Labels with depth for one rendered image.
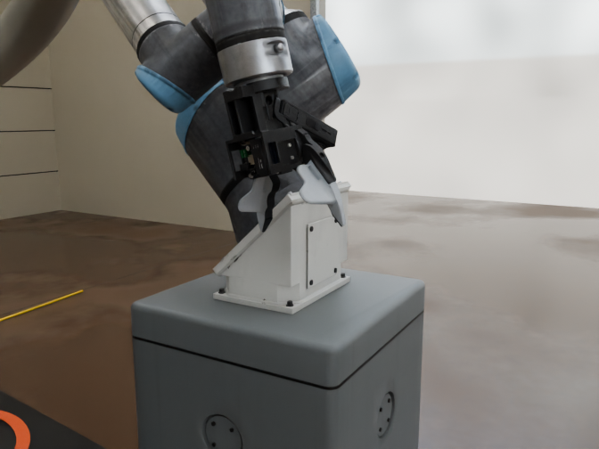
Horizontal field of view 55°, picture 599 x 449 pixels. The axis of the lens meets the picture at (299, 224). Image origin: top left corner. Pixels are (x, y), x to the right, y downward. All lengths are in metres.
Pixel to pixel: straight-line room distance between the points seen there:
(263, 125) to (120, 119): 6.18
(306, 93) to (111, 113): 6.05
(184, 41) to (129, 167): 5.99
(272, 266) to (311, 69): 0.34
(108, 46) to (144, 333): 6.13
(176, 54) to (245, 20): 0.17
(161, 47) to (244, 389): 0.52
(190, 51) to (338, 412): 0.55
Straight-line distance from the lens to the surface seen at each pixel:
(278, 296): 0.94
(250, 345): 0.88
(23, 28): 0.39
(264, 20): 0.73
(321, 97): 1.00
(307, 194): 0.70
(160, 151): 6.47
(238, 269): 0.97
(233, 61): 0.73
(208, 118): 1.02
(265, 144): 0.70
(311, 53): 1.00
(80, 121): 7.39
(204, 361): 0.94
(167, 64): 0.87
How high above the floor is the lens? 1.16
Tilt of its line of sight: 11 degrees down
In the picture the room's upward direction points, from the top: straight up
